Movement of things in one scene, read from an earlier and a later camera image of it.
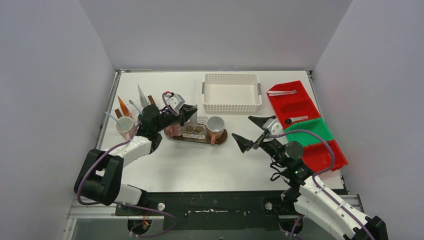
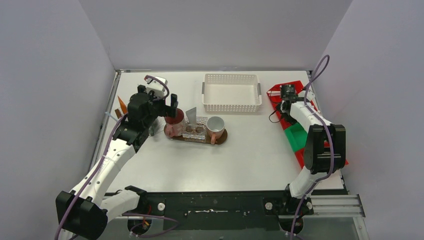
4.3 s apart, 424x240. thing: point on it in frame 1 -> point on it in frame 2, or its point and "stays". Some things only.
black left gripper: [180, 117] -> [164, 108]
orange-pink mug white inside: [215, 125] stays
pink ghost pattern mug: [173, 130] stays
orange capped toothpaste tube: [193, 120] stays
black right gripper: [246, 144] -> [290, 119]
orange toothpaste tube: [124, 107] stays
